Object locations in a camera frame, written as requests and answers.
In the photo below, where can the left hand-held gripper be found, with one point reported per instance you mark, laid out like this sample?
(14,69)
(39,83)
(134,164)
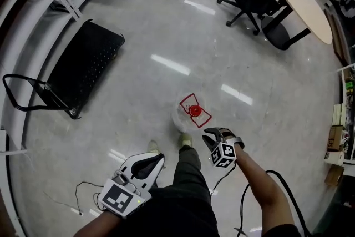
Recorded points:
(117,198)

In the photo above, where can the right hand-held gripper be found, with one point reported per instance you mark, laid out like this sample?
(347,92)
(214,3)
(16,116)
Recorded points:
(224,155)

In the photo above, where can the black platform cart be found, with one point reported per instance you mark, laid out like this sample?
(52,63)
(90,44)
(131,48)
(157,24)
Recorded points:
(83,63)

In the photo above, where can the person's right forearm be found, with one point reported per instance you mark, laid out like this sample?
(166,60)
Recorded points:
(260,186)

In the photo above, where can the person's left forearm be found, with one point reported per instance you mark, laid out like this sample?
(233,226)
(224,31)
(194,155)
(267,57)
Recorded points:
(97,224)

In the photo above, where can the person's left shoe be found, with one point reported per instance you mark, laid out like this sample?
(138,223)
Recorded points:
(153,146)

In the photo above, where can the person's shoe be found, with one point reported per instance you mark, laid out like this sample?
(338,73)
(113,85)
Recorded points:
(153,146)
(185,139)

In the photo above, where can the person's right shoe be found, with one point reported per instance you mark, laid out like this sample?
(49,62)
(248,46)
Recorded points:
(185,139)

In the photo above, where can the person's dark trousers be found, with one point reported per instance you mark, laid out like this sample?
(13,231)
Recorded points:
(183,202)

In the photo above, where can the cardboard box with print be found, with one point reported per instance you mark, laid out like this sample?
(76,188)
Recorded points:
(335,141)

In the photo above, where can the flat cardboard piece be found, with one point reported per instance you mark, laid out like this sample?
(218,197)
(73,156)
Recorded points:
(333,176)

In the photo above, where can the white storage shelf unit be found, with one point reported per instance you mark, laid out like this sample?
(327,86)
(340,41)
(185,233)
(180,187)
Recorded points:
(348,108)

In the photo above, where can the round beige table black base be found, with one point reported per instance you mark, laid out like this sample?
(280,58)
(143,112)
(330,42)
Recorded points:
(308,11)

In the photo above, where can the white metal shelving rack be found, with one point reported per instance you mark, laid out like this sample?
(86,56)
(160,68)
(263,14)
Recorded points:
(33,8)

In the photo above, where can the wooden frame boards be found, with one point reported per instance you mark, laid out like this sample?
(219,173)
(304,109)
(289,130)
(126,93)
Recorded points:
(337,39)

